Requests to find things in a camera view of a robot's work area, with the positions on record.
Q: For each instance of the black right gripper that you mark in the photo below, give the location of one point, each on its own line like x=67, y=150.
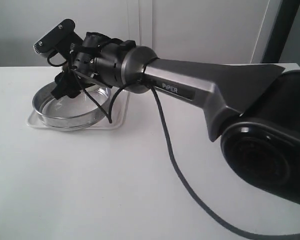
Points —
x=77, y=72

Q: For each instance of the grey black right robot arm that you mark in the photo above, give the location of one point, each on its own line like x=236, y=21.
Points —
x=254, y=110

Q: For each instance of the round steel mesh sieve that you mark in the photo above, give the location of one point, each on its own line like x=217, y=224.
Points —
x=69, y=114

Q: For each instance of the white rectangular plastic tray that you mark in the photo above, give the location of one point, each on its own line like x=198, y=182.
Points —
x=118, y=113

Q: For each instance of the white cabinet with doors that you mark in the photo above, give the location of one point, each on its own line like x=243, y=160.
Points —
x=209, y=31

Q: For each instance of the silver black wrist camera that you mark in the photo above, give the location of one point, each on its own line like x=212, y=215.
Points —
x=59, y=39

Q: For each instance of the dark vertical post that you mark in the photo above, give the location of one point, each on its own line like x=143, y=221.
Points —
x=282, y=26

